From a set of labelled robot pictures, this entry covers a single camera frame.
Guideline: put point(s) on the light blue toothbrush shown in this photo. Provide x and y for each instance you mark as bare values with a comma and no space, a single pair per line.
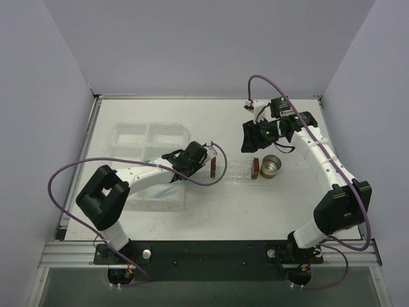
159,194

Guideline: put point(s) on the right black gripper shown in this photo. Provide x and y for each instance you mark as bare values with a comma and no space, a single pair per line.
252,137

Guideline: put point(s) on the cream metal cup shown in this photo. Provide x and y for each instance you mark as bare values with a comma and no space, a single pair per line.
270,165

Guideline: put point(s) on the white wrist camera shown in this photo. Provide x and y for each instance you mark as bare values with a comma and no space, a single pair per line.
210,151
257,108

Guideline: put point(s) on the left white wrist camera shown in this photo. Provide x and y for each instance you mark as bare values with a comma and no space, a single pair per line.
210,151

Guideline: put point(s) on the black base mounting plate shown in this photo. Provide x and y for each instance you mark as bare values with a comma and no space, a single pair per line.
211,260

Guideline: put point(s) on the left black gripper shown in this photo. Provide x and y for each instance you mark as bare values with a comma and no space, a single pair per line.
198,155

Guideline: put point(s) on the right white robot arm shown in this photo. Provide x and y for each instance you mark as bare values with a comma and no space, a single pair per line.
346,200

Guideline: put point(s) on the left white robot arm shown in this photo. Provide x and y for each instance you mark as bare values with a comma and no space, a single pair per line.
104,195

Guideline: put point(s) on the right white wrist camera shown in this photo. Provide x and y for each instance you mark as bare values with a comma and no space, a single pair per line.
257,108

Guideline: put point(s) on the clear textured glass tray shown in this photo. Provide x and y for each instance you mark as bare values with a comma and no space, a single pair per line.
245,171

